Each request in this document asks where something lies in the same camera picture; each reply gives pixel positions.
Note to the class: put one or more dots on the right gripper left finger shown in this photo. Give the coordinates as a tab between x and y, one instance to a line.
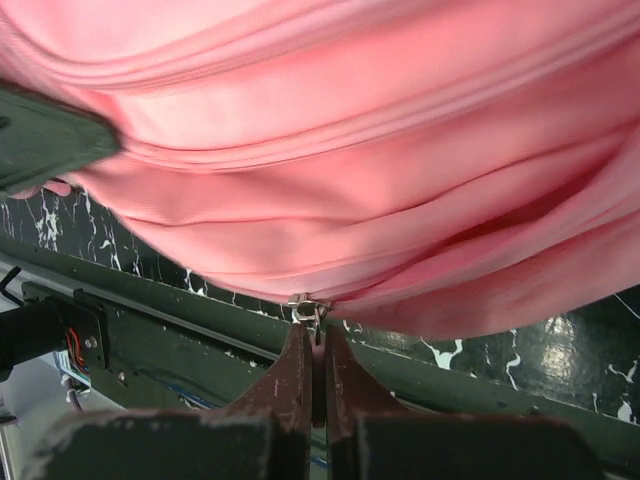
264	434

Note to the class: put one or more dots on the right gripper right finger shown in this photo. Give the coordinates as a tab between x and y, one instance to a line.
371	435

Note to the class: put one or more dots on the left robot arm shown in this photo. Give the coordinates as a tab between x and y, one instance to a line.
48	321

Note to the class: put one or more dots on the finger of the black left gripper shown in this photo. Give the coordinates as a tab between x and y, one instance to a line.
42	139

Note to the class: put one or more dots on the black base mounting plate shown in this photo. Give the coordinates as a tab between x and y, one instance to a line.
582	366

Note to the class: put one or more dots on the pink school backpack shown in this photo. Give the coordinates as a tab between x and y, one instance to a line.
447	169

